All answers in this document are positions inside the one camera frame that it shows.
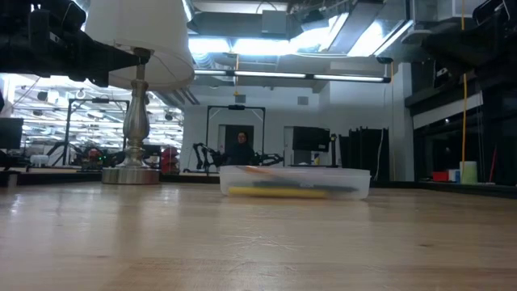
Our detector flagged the thin red pole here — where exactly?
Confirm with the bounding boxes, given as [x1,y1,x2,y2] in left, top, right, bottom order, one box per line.
[489,147,498,183]

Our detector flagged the yellow highlighter with black print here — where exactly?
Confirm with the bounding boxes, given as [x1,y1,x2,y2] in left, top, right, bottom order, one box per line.
[227,186,329,200]

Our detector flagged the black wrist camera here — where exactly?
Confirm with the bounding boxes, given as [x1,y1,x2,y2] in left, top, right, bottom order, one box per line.
[56,0,88,36]
[471,0,511,26]

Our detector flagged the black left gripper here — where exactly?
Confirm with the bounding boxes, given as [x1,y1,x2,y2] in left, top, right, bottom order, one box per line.
[0,32,151,88]

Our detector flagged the black pen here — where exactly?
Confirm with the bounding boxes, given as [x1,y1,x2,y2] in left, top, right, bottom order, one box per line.
[252,180,359,192]

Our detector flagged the black gantry frame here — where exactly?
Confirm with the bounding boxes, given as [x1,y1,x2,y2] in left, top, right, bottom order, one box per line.
[62,98,131,167]
[205,104,267,167]

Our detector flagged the clear plastic supply box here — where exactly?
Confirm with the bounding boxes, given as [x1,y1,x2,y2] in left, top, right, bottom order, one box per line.
[219,164,372,202]

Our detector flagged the black curtain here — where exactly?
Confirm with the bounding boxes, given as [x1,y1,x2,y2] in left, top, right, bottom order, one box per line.
[338,127,391,182]

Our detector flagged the long ceiling light bar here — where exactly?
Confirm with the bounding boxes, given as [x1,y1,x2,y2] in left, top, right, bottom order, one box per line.
[193,69,392,84]

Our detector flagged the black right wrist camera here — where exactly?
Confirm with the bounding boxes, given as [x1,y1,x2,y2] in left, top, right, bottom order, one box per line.
[471,0,511,26]

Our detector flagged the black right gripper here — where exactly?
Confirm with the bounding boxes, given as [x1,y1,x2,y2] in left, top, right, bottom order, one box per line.
[422,11,517,70]

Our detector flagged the red chair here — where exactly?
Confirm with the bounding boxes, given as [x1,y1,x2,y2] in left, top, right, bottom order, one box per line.
[160,145,181,175]

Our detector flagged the orange pencil with red eraser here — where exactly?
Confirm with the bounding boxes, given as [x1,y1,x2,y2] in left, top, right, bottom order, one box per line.
[237,165,284,177]

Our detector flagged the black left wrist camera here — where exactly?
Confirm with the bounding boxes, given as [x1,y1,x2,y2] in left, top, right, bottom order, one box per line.
[56,0,88,36]

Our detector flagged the black aluminium table frame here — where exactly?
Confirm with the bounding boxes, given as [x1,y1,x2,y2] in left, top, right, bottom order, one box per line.
[0,168,517,200]

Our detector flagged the black computer monitor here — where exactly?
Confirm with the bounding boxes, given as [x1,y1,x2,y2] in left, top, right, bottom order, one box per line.
[0,116,24,150]

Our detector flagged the white shade metal table lamp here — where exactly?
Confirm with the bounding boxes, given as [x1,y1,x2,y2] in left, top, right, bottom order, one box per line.
[84,0,195,186]

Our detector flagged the black wall screen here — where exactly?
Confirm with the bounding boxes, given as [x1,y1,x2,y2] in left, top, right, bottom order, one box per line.
[292,126,331,153]

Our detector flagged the person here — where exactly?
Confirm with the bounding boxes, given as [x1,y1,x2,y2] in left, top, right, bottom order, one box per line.
[225,131,257,167]

